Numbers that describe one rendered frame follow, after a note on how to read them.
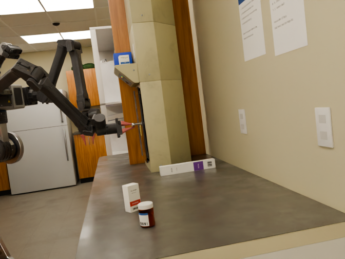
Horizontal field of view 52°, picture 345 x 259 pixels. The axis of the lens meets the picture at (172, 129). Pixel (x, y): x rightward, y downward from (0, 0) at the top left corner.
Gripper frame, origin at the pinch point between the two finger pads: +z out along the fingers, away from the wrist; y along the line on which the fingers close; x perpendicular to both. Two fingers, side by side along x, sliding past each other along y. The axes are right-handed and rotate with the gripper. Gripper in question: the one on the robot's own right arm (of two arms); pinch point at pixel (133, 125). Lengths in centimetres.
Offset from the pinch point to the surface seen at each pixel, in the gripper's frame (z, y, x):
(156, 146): 9.4, -13.6, -9.3
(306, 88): 45, -7, -94
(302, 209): 35, -42, -97
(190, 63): 43, 37, 18
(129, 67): 0.7, 28.0, -16.1
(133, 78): 2.0, 22.0, -15.1
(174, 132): 21.0, -7.2, -6.0
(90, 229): -25, -39, -80
